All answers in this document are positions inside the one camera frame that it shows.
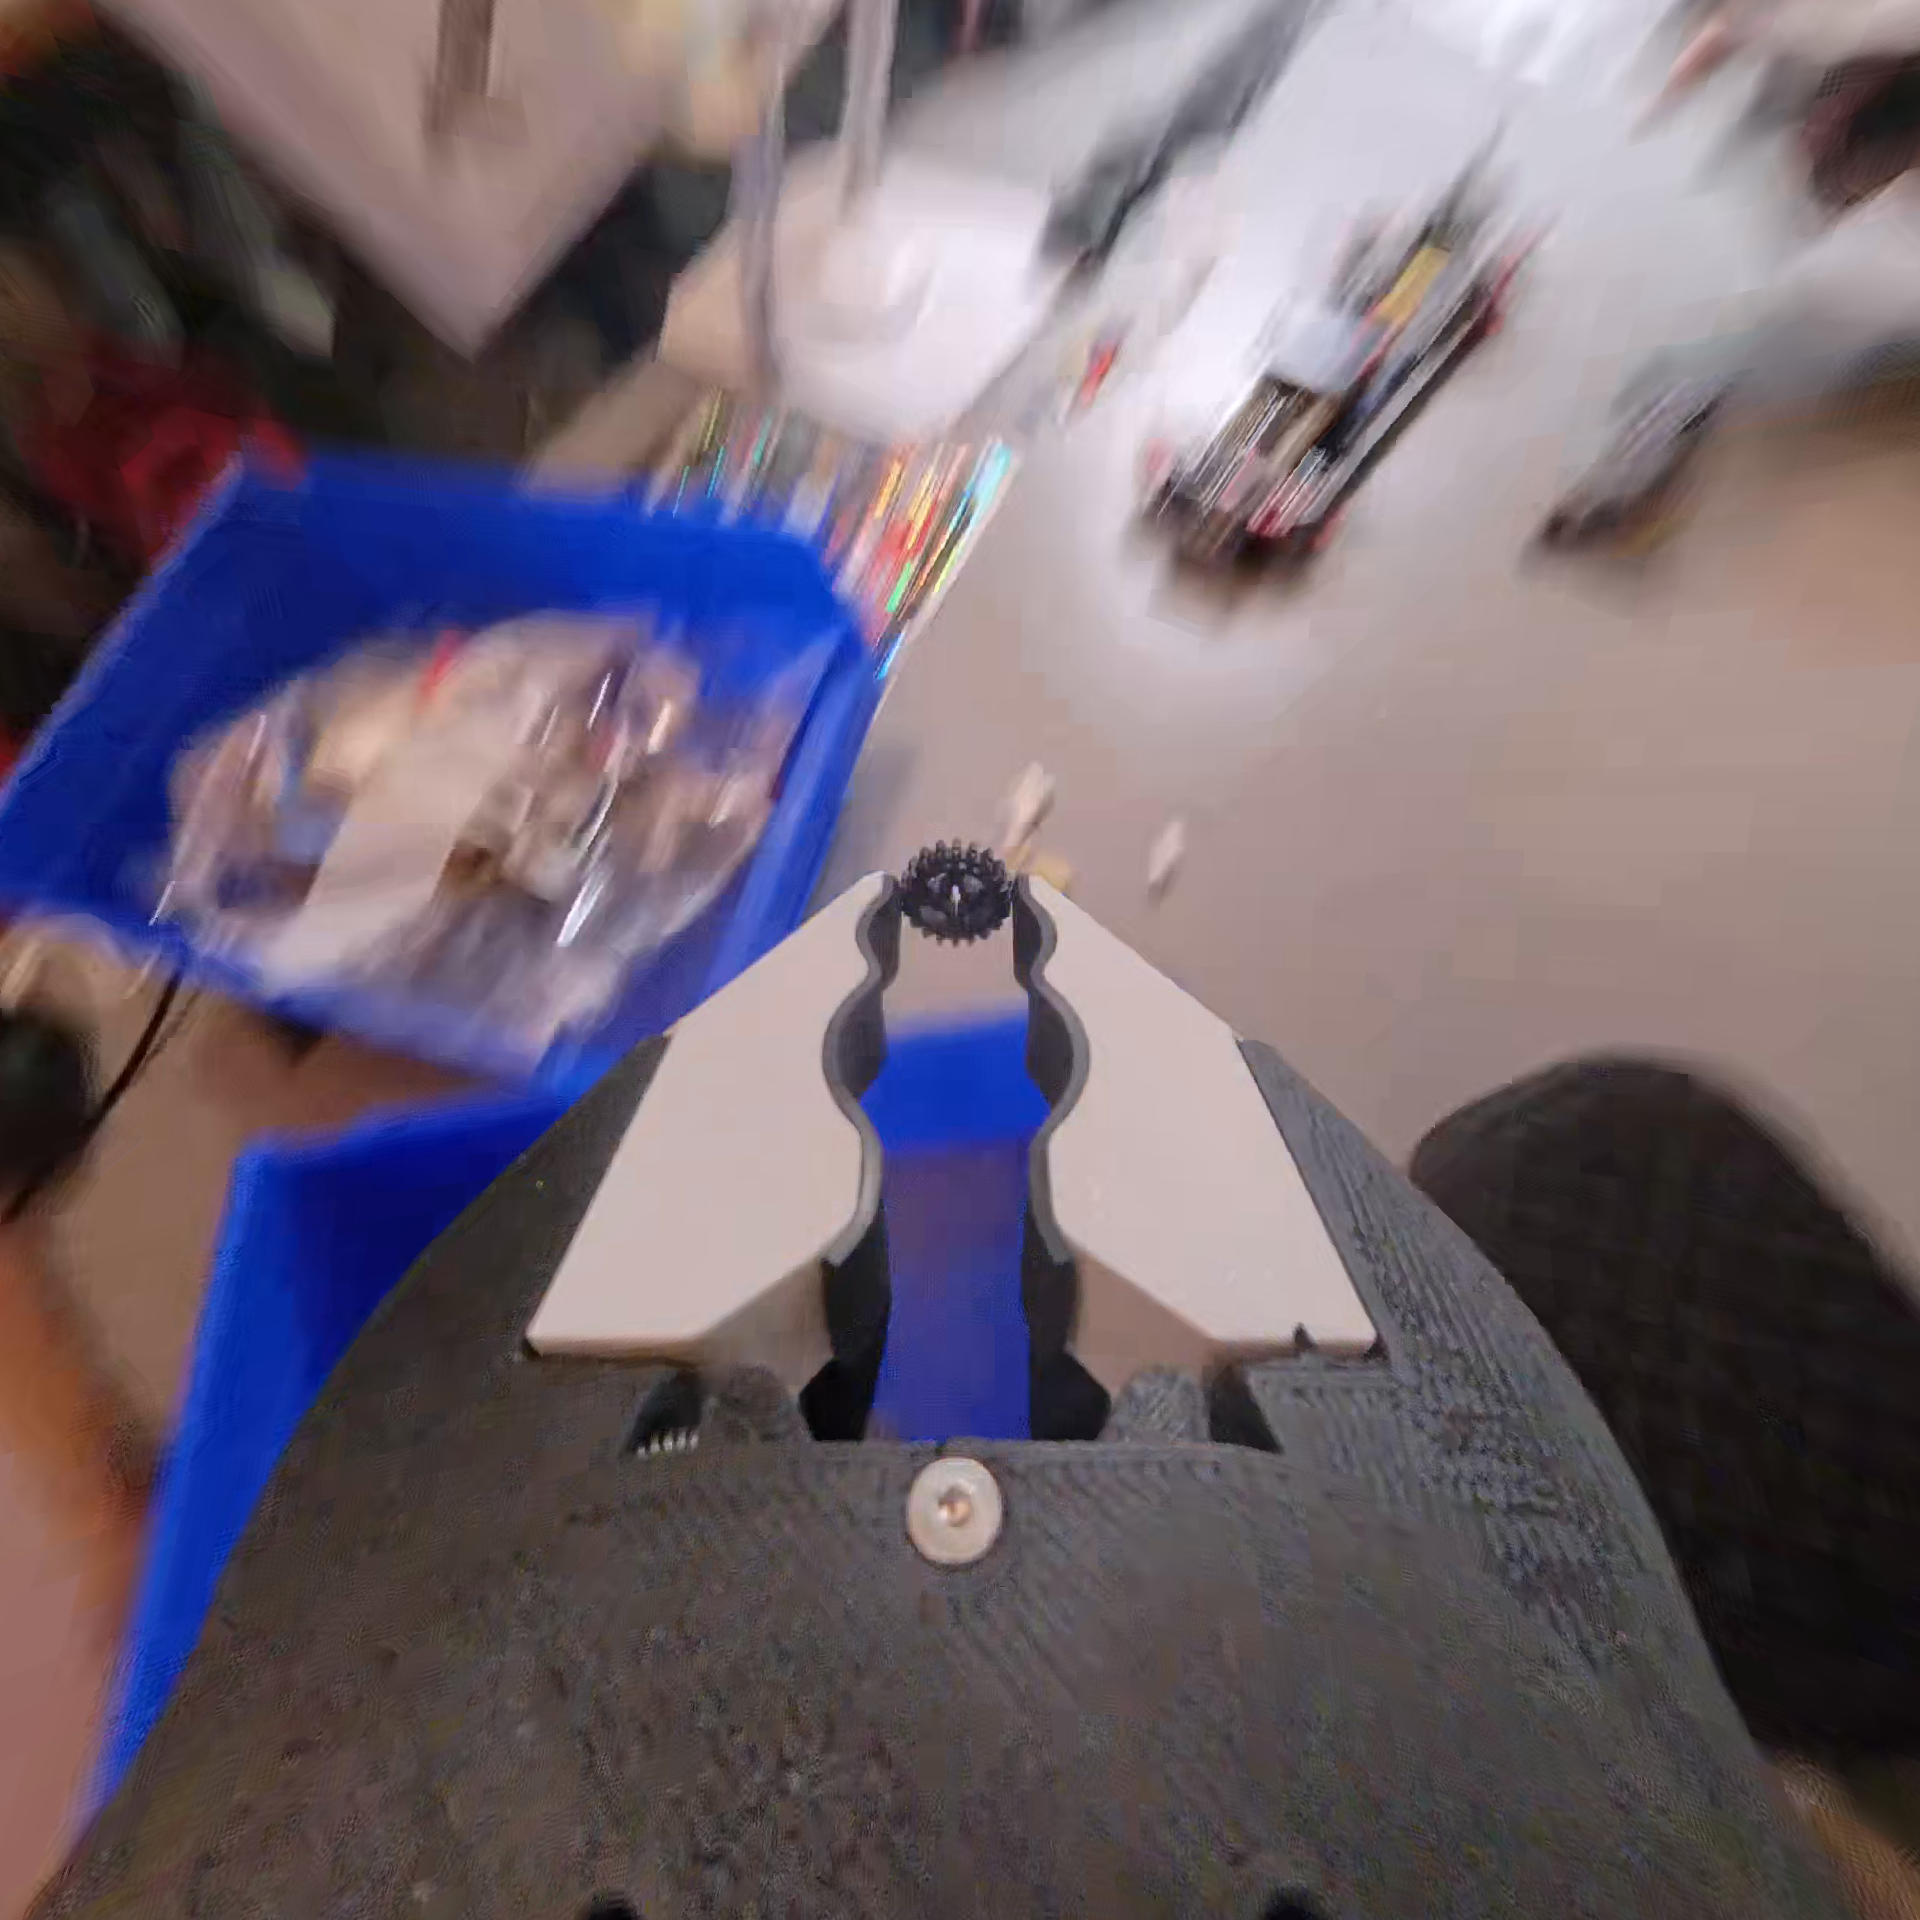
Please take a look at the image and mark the white lego pins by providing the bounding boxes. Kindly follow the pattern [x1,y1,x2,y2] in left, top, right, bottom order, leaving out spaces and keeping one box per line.
[998,758,1193,906]

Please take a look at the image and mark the colourful sticker sheet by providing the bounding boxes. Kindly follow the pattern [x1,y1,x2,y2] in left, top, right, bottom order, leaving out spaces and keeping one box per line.
[651,393,1028,684]

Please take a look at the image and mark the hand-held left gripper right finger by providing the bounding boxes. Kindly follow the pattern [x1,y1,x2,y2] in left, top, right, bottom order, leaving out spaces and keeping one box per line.
[1018,874,1384,1394]

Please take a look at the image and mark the blue plastic bin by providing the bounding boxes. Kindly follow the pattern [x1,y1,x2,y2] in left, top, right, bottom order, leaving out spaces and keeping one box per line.
[89,1014,1059,1824]

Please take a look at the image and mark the lego car chassis assembly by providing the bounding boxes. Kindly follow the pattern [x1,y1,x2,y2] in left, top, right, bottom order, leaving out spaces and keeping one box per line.
[1143,210,1531,578]

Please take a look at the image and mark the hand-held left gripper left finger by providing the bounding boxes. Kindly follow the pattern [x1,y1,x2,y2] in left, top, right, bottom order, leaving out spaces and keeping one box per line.
[527,874,905,1379]

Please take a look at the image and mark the clear bags of lego parts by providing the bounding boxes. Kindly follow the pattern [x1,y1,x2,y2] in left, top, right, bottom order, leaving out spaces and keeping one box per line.
[146,609,806,999]

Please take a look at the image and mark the blue bin with bags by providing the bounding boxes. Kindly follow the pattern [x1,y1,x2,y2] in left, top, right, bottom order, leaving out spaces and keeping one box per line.
[0,448,881,1088]

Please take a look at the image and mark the black lego gear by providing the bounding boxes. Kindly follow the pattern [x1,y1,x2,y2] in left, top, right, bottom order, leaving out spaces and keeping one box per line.
[903,840,1022,951]

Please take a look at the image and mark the black lego panel piece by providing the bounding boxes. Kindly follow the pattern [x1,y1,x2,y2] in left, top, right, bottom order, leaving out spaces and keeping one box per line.
[1536,368,1736,561]

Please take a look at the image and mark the white book stand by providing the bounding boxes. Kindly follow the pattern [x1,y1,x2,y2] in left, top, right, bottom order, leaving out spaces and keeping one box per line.
[113,0,1097,443]

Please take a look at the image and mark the black cable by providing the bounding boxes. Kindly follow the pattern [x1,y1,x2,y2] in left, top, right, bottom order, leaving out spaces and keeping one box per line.
[0,968,204,1216]

